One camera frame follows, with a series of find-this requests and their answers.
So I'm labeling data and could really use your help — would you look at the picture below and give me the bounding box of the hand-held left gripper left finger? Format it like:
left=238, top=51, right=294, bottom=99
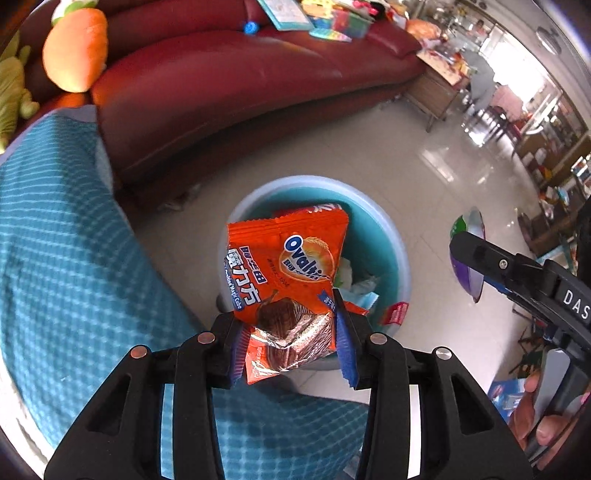
left=44, top=313, right=245, bottom=480

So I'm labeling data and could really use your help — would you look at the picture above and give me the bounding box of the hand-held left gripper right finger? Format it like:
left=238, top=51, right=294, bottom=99
left=332, top=288, right=534, bottom=480

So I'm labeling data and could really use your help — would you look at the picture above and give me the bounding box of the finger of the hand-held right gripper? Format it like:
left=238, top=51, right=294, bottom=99
left=482, top=274, right=533, bottom=304
left=449, top=231, right=555, bottom=298

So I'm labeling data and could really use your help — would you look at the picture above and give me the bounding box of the purple and green snack packet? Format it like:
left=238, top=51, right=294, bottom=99
left=450, top=208, right=488, bottom=303

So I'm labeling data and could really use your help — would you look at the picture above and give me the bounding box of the teal trash bin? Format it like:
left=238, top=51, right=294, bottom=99
left=216, top=174, right=411, bottom=370

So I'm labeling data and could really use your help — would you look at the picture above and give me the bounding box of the orange snack packet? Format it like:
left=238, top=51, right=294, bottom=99
left=225, top=204, right=350, bottom=386

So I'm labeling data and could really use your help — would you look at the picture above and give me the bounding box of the person's right hand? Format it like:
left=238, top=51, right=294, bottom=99
left=510, top=371, right=587, bottom=462

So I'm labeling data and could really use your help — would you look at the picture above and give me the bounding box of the light blue plastic packet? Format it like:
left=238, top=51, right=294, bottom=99
left=348, top=288, right=382, bottom=311

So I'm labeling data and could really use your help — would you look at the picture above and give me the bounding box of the red and white packet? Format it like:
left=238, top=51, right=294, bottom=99
left=379, top=301, right=411, bottom=326

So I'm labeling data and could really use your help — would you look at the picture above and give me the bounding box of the wooden side table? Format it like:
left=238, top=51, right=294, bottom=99
left=406, top=46, right=472, bottom=134

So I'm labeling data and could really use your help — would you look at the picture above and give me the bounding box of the orange plush toy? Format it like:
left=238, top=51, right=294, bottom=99
left=406, top=18, right=444, bottom=40

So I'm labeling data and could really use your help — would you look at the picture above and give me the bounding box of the dark red leather sofa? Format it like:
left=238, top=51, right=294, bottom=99
left=14, top=0, right=428, bottom=199

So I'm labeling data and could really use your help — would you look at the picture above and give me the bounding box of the pile of colourful toys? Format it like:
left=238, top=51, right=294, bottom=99
left=302, top=0, right=407, bottom=42

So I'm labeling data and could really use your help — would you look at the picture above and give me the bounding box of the light blue children's book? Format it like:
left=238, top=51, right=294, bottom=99
left=256, top=0, right=312, bottom=32

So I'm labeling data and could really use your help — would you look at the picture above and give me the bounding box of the green dinosaur plush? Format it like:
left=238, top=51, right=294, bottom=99
left=0, top=44, right=41, bottom=153

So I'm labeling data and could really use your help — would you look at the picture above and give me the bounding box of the orange carrot bunny plush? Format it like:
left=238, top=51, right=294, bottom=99
left=42, top=0, right=109, bottom=93

